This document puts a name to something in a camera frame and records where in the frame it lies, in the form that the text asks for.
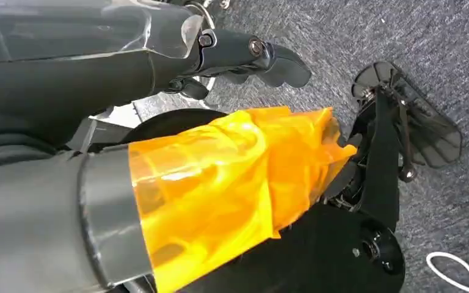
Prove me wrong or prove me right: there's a ribbed grey left arm sleeve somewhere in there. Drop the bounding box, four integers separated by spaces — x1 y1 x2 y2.
0 133 57 171

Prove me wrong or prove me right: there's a silver and white robot part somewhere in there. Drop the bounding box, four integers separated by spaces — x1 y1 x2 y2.
66 103 144 153

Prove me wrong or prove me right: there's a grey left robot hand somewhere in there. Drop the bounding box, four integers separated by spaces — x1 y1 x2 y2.
0 0 357 293

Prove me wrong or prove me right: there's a white cable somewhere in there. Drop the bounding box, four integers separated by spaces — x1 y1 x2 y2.
426 251 469 293

